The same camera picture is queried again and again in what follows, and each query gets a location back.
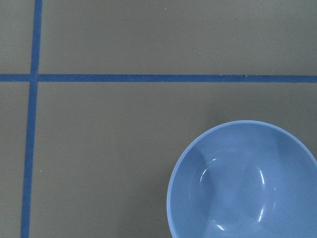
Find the blue bowl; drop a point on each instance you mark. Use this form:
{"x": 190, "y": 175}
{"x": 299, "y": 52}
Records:
{"x": 243, "y": 179}

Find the brown paper table cover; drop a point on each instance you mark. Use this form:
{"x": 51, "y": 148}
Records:
{"x": 99, "y": 98}

